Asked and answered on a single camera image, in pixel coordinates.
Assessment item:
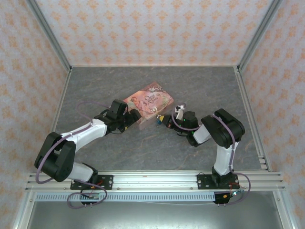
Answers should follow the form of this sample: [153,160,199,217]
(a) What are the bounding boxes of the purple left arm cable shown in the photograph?
[35,100,112,208]

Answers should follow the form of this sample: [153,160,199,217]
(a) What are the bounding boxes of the aluminium frame post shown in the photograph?
[237,0,284,73]
[25,0,73,73]

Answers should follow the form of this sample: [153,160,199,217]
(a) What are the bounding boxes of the pink book-shaped box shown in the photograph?
[122,81,175,131]

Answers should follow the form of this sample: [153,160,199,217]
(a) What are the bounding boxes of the aluminium mounting rail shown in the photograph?
[25,170,286,192]

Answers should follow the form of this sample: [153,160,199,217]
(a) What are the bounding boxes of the slotted grey cable duct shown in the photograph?
[35,192,217,202]

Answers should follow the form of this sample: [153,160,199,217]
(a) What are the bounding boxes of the shiny metal lower panel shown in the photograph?
[14,200,294,229]

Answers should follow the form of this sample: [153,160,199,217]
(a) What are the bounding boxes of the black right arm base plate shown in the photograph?
[197,174,239,190]

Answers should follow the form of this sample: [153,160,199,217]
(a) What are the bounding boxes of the aluminium table side rail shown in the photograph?
[37,68,73,173]
[234,66,274,172]

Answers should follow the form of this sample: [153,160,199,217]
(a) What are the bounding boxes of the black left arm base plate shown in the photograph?
[70,175,114,190]

